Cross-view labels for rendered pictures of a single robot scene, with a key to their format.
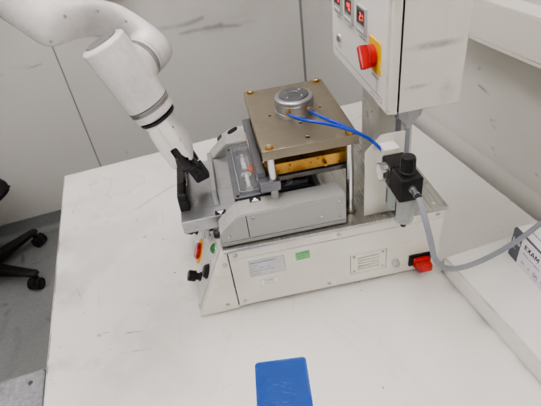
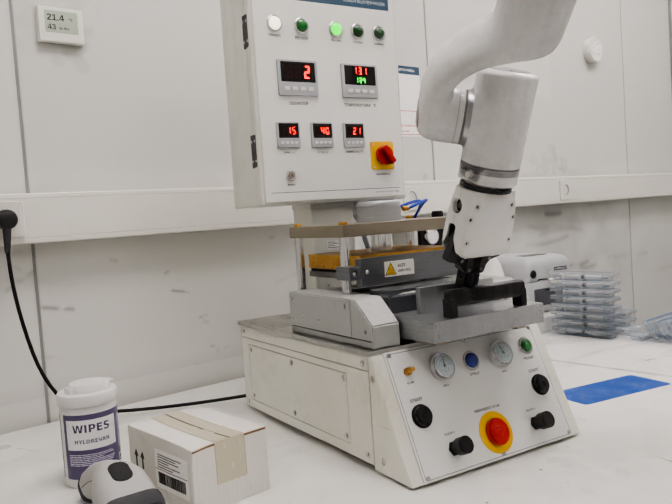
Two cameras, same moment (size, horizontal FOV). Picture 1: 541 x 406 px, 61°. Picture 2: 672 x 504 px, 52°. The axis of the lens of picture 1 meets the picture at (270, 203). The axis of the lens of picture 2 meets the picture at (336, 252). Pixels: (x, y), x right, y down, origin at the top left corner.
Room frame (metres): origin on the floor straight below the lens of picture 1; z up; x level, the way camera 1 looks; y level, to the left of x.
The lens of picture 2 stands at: (1.47, 0.98, 1.13)
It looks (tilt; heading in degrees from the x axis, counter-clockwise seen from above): 3 degrees down; 243
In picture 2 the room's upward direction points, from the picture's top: 4 degrees counter-clockwise
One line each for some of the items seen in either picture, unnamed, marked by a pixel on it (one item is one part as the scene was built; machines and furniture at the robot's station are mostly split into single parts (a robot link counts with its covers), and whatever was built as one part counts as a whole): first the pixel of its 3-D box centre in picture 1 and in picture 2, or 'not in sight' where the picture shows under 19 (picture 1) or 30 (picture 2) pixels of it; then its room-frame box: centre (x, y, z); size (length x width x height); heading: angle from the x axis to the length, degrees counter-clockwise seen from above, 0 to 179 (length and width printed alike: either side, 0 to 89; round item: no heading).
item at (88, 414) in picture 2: not in sight; (90, 430); (1.36, -0.12, 0.82); 0.09 x 0.09 x 0.15
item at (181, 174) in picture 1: (183, 183); (485, 297); (0.83, 0.18, 0.99); 0.15 x 0.02 x 0.04; 5
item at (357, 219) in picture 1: (315, 181); (375, 321); (0.85, -0.11, 0.93); 0.46 x 0.35 x 0.01; 95
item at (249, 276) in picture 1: (303, 220); (399, 372); (0.83, -0.07, 0.84); 0.53 x 0.37 x 0.17; 95
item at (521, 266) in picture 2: not in sight; (521, 281); (0.01, -0.66, 0.88); 0.25 x 0.20 x 0.17; 97
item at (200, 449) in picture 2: not in sight; (197, 455); (1.23, 0.01, 0.80); 0.19 x 0.13 x 0.09; 103
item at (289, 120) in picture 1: (312, 124); (379, 235); (0.83, -0.11, 1.08); 0.31 x 0.24 x 0.13; 5
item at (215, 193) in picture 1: (246, 178); (427, 303); (0.84, 0.04, 0.97); 0.30 x 0.22 x 0.08; 95
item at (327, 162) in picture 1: (296, 131); (385, 245); (0.84, -0.08, 1.07); 0.22 x 0.17 x 0.10; 5
